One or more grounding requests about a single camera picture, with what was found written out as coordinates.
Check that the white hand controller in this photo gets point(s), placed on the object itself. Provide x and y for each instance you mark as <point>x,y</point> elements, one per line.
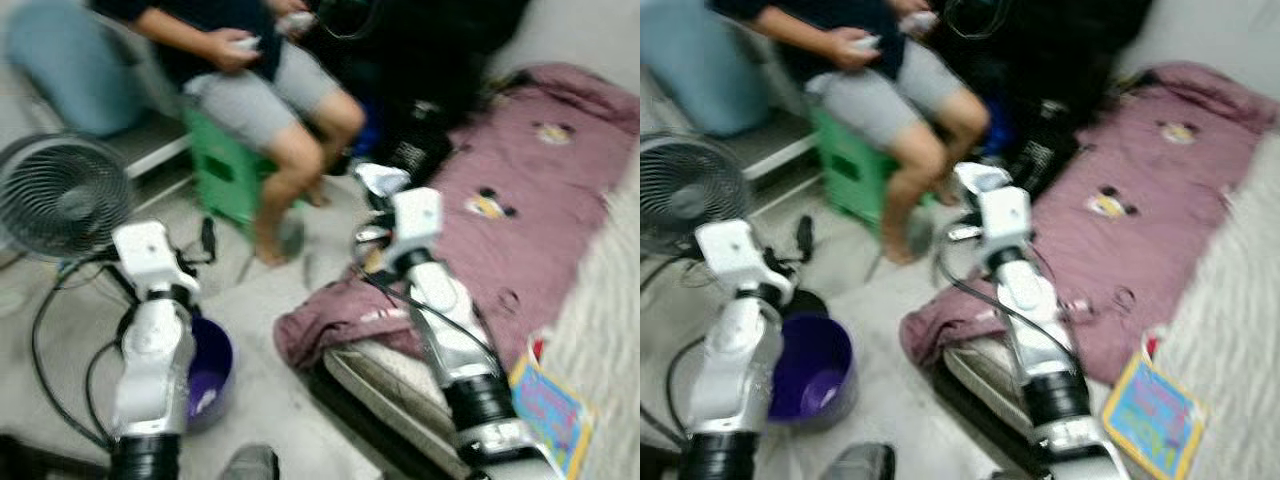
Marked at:
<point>922,18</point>
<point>868,41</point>
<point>247,43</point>
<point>300,20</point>

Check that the colourful children's book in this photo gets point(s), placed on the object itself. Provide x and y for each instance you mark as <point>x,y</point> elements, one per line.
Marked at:
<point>550,415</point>
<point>1150,415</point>

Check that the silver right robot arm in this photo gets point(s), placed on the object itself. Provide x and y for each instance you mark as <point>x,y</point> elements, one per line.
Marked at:
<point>450,340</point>
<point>1040,340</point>

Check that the person's right hand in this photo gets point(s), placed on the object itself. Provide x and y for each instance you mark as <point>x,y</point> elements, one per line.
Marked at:
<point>855,55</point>
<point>232,58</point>

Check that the person's left hand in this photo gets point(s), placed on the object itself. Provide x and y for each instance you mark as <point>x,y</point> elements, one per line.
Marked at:
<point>905,20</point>
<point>283,22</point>

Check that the green plastic stool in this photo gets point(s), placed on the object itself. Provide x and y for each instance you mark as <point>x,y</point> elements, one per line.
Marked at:
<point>225,175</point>
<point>850,170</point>

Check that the black backpack with white print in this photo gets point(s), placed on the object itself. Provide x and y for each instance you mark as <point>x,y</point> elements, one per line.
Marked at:
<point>1040,150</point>
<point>415,150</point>

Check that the blue bag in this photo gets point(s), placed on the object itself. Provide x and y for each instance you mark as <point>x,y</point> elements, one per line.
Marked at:
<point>370,125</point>
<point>990,125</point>

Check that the grey low bench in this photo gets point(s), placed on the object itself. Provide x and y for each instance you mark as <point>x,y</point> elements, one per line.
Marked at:
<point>150,145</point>
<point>780,140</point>

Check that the purple plastic bucket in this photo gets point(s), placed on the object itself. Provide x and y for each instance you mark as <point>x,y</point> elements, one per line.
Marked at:
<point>210,375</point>
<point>815,370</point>

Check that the round grey floor fan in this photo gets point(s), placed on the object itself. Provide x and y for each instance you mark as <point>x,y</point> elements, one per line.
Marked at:
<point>60,195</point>
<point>690,195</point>

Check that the person in grey shorts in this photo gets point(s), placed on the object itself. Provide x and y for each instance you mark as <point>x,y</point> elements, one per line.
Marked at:
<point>880,100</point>
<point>250,100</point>

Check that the pink cartoon print blanket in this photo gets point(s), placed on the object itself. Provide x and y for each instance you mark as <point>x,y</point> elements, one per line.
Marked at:
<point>1130,240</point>
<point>520,230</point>

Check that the white quilted mattress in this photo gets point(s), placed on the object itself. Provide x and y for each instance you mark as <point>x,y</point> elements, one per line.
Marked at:
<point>600,330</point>
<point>1230,330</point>

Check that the light blue cushion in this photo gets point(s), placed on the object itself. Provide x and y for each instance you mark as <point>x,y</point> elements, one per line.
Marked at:
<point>700,65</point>
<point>70,65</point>

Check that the grey left robot leg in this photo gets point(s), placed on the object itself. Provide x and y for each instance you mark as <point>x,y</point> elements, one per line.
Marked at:
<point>858,463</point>
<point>250,465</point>

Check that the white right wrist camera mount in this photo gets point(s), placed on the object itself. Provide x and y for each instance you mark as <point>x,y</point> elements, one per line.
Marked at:
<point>418,220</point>
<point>1004,220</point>

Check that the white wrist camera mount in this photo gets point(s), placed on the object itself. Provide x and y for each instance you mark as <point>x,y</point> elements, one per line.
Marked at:
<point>418,220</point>
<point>1004,220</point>
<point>732,255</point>
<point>145,255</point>

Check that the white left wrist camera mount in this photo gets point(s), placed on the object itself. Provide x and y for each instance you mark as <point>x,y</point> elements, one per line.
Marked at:
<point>732,255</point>
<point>145,255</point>

